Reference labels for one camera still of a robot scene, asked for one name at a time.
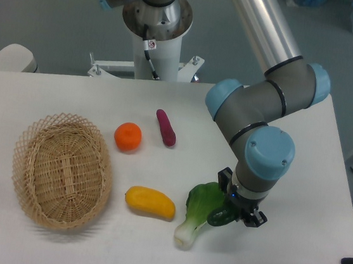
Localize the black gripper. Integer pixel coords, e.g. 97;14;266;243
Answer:
217;167;268;228

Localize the dark green cucumber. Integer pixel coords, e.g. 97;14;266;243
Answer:
207;206;239;227

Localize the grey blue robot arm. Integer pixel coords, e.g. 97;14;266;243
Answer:
98;0;331;227

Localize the green bok choy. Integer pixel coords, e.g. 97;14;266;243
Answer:
173;182;224;250

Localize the yellow mango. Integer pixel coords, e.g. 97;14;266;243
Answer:
125;185;176;220

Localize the purple sweet potato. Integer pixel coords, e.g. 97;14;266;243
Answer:
156;109;176;148

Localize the orange tangerine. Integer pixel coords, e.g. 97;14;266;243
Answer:
114;122;142;152

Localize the woven wicker basket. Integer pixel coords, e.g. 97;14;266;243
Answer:
12;113;113;230

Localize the white chair backrest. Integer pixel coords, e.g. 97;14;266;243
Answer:
0;44;40;73

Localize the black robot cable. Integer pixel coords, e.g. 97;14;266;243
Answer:
136;22;167;81

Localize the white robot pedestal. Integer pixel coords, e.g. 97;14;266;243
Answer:
87;0;204;82

